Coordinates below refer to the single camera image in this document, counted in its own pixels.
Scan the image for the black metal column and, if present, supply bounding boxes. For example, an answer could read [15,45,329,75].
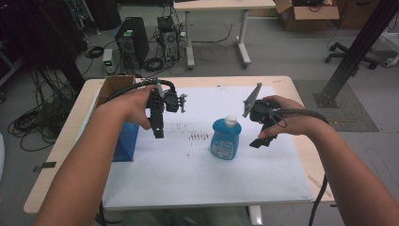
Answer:
[313,0,399,109]

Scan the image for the small grey power supply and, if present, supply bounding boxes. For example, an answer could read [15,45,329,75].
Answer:
[102,48,115,75]

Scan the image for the person's left hand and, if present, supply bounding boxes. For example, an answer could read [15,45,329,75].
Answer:
[107,85,158,131]

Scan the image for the white device on floor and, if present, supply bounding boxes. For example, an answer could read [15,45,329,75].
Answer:
[381,54,399,69]

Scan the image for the right hand-held gripper cable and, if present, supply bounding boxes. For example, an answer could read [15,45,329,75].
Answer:
[267,107,330,226]

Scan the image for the blue bottle with white cap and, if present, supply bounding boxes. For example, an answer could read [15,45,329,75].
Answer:
[209,114,243,161]

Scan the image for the closed brown cardboard box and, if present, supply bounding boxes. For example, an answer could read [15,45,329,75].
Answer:
[332,0,381,31]

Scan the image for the white-legged desk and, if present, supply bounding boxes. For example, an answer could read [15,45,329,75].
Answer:
[172,0,277,70]

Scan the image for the person's grey pants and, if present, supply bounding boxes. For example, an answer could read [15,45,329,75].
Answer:
[121,206,252,226]

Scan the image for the black curtain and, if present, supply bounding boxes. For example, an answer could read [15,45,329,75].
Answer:
[0,0,88,93]

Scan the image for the light wooden table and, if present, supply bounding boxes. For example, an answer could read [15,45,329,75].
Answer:
[23,74,335,215]

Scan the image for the bundle of black floor cables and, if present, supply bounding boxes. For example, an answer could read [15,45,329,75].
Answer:
[7,67,78,153]

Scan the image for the grey floor mat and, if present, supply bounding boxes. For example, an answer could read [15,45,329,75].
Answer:
[293,79,380,133]

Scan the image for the black tape strip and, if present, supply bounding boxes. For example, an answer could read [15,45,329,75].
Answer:
[33,161,57,173]

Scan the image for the open brown cardboard box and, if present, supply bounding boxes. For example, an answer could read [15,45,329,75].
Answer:
[274,0,341,32]

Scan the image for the open-sided computer tower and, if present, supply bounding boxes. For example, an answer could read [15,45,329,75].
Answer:
[156,15,181,63]

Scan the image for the left hand-held gripper cable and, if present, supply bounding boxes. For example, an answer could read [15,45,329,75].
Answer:
[104,77,177,103]

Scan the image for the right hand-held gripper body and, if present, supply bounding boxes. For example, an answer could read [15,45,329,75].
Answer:
[243,82,283,131]

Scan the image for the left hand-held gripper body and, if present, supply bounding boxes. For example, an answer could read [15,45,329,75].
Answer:
[147,78,188,121]

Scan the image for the small black cable coil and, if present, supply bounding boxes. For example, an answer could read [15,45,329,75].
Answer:
[84,45,105,59]

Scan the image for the white table leg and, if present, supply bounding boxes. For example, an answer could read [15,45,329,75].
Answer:
[248,204,263,226]

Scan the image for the person's right hand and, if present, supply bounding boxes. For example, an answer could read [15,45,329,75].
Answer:
[257,94,326,140]

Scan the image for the hand-held gripper cable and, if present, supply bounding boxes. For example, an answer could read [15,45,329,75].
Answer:
[267,107,330,226]
[104,77,177,103]

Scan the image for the black office chair base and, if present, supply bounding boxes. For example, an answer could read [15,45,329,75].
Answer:
[325,41,381,71]

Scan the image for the black computer tower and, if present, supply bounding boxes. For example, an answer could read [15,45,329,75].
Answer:
[114,16,151,69]

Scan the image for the blue cardboard box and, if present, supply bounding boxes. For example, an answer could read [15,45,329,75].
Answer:
[93,74,140,163]

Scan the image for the white table mat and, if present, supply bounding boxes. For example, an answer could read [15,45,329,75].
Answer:
[102,85,313,211]

